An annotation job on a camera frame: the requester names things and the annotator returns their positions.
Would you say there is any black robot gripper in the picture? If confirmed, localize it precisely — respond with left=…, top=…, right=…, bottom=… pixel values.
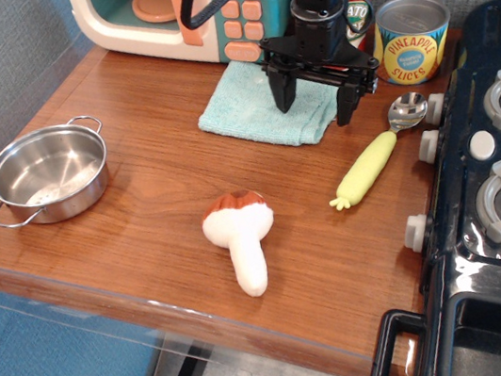
left=260, top=0, right=379, bottom=127

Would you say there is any light blue cloth napkin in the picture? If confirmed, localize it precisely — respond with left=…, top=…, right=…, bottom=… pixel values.
left=198, top=61, right=337, bottom=147

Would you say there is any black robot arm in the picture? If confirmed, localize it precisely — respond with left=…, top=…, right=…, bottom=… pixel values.
left=261, top=0, right=379, bottom=126

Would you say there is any teal toy microwave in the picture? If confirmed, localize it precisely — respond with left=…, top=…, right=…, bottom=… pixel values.
left=69, top=0, right=291, bottom=63

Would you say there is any tomato sauce can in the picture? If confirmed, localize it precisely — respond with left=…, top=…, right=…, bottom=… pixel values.
left=345, top=0, right=375, bottom=51

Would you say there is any pineapple slices can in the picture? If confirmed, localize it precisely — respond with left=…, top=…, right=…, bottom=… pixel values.
left=373, top=0, right=450, bottom=86

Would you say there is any plush mushroom toy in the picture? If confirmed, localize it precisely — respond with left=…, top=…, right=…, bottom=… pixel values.
left=202, top=189, right=274, bottom=297

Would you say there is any black toy stove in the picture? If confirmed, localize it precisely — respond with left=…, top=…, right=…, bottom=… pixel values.
left=371, top=0, right=501, bottom=376

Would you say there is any small stainless steel pot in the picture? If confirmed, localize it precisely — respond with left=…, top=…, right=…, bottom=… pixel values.
left=0, top=115, right=109, bottom=229

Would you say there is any spoon with yellow-green handle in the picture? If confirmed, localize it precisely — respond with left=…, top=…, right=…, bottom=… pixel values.
left=330, top=91, right=428, bottom=211

